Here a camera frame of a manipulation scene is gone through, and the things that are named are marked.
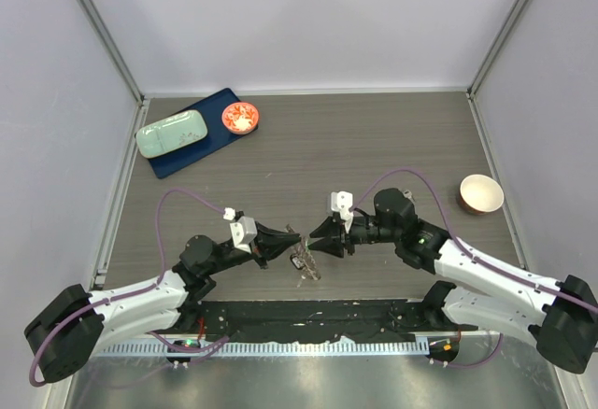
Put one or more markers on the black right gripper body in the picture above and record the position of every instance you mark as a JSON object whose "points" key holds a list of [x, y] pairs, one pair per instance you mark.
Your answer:
{"points": [[366, 230]]}

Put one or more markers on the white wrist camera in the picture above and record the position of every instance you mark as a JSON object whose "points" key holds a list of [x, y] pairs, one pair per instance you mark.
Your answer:
{"points": [[243, 229], [341, 203]]}

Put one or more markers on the aluminium frame post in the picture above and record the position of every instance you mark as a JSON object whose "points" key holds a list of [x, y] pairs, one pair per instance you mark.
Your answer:
{"points": [[114, 54], [512, 19]]}

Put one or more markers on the left aluminium frame post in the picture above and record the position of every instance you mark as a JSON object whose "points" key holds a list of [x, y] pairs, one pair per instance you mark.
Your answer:
{"points": [[114, 54]]}

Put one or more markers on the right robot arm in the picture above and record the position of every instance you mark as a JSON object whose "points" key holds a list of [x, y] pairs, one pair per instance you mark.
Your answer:
{"points": [[558, 318]]}

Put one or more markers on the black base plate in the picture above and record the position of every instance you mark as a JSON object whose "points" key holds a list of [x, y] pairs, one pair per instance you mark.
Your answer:
{"points": [[317, 322]]}

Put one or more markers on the black key tag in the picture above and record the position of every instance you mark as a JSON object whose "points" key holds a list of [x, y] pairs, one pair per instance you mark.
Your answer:
{"points": [[297, 262]]}

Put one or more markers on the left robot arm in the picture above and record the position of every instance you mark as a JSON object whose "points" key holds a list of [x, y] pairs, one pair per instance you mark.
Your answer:
{"points": [[78, 324]]}

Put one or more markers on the right aluminium frame post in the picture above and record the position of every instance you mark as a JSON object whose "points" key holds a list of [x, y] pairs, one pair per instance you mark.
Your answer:
{"points": [[512, 19]]}

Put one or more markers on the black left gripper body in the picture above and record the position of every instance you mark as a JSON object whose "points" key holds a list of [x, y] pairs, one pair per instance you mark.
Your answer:
{"points": [[231, 258]]}

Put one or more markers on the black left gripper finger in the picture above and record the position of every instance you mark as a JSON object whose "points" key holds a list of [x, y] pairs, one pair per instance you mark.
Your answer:
{"points": [[268, 251], [267, 235]]}

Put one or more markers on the silver black key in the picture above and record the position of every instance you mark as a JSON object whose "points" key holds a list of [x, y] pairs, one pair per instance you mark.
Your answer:
{"points": [[408, 193]]}

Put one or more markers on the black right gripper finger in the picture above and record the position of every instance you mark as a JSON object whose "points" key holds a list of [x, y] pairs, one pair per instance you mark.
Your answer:
{"points": [[329, 245], [333, 225]]}

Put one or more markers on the orange patterned small bowl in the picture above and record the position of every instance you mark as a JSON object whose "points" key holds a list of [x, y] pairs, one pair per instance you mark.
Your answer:
{"points": [[240, 118]]}

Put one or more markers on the white slotted cable duct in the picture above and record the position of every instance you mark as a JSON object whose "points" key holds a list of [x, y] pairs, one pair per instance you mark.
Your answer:
{"points": [[150, 347]]}

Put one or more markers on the red cream bowl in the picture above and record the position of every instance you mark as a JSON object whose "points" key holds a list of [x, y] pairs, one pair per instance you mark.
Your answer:
{"points": [[480, 195]]}

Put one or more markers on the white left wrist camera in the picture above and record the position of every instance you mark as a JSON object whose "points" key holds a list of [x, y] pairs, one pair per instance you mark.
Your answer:
{"points": [[243, 229]]}

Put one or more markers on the pale green oblong dish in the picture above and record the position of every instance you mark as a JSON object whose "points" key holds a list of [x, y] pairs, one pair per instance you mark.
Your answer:
{"points": [[170, 134]]}

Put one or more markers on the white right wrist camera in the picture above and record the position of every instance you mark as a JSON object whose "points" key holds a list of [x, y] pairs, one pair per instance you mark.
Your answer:
{"points": [[341, 203]]}

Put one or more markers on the dark blue tray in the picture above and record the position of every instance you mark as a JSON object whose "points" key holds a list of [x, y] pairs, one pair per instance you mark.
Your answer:
{"points": [[218, 136]]}

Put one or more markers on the metal disc keyring holder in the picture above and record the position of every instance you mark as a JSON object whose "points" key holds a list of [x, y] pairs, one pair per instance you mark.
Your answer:
{"points": [[311, 270]]}

